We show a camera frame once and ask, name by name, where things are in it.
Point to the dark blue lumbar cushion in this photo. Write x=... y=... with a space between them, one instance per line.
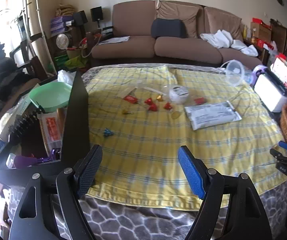
x=168 y=28

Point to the stack of purple boxes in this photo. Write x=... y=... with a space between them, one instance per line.
x=61 y=23

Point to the potted plant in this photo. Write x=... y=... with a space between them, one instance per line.
x=18 y=22

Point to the white crumpled cloth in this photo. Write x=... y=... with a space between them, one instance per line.
x=223 y=40

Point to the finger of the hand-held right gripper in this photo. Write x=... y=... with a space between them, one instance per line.
x=278 y=154
x=284 y=145

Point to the white round container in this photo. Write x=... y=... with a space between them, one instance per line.
x=179 y=95

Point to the gold wrapped candy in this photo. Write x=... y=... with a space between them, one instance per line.
x=161 y=98

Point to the white pole rack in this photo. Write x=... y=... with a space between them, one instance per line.
x=39 y=17

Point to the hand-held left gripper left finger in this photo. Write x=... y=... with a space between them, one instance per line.
x=91 y=170

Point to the white rectangular box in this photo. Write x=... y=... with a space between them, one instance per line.
x=269 y=93

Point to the cardboard box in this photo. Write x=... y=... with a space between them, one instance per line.
x=261 y=31

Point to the brown sofa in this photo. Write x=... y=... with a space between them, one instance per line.
x=183 y=47

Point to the black hairbrush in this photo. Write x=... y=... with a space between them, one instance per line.
x=24 y=125

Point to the clear plastic wrapper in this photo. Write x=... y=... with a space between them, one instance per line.
x=134 y=92

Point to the black storage box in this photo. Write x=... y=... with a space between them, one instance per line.
x=76 y=120

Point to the red and white board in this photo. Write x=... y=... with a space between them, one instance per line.
x=283 y=71

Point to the small blue trinket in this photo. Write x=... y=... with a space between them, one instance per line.
x=108 y=132

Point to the small red packet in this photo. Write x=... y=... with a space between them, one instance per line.
x=129 y=99

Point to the pile of dark clothes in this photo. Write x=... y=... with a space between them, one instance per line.
x=3 y=75

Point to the white paper sheets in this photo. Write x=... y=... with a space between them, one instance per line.
x=114 y=40

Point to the woven straw bag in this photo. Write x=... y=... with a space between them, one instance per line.
x=64 y=10

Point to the clear plastic bucket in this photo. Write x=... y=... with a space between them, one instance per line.
x=234 y=73

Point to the red and white packet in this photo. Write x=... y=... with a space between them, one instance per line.
x=51 y=130

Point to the black speaker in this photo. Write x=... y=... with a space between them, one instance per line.
x=97 y=14
x=80 y=18

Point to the green plastic basin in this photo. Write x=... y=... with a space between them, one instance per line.
x=49 y=96

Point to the green bag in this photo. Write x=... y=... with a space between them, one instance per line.
x=72 y=61

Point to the yellow checked cloth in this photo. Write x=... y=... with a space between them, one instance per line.
x=158 y=145

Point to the purple jug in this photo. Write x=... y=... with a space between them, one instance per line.
x=257 y=72

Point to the red wrapped candy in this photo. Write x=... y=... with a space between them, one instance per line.
x=168 y=106
x=152 y=107
x=149 y=101

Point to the tan sofa pillow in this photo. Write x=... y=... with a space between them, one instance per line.
x=178 y=11
x=221 y=20

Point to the dark wooden chair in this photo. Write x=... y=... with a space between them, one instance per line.
x=29 y=52

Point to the white plastic bag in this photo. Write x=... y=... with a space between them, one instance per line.
x=65 y=77

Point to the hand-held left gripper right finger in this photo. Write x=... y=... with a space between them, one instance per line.
x=191 y=172

